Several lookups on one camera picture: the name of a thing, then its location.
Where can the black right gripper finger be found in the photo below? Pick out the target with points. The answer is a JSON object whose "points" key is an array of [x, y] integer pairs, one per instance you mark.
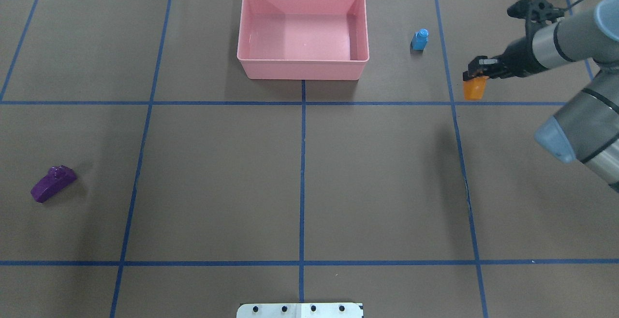
{"points": [[478, 63], [470, 75]]}

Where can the purple toy block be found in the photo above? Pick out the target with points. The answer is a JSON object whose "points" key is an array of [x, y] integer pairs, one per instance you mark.
{"points": [[56, 179]]}

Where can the white camera stand base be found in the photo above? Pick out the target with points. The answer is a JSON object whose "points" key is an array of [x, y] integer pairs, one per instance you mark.
{"points": [[301, 310]]}

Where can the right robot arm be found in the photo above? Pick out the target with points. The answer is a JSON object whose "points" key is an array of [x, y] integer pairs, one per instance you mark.
{"points": [[577, 53]]}

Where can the small blue toy block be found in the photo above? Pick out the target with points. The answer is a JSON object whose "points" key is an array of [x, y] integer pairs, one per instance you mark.
{"points": [[420, 40]]}

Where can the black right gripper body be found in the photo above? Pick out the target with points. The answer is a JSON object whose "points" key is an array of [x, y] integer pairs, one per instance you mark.
{"points": [[516, 59]]}

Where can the pink plastic box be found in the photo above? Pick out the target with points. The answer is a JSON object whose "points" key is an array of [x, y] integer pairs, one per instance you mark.
{"points": [[303, 39]]}

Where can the orange toy block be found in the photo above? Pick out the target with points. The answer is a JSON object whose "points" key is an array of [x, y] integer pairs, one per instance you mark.
{"points": [[474, 89]]}

